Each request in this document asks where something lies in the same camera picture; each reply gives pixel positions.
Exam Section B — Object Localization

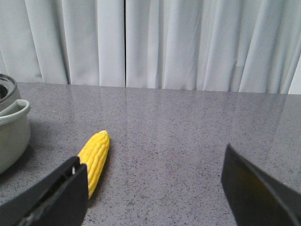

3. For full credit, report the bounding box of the yellow corn cob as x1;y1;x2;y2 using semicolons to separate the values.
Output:
78;130;110;199

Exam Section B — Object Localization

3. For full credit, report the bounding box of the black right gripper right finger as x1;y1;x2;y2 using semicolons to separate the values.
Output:
221;145;301;226

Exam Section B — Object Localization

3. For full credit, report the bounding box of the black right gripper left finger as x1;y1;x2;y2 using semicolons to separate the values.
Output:
0;157;88;226

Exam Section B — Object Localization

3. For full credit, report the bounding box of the pale green electric cooking pot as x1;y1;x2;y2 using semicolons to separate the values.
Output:
0;74;31;173

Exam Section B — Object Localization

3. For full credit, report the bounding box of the white pleated curtain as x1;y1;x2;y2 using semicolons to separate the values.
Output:
0;0;301;94

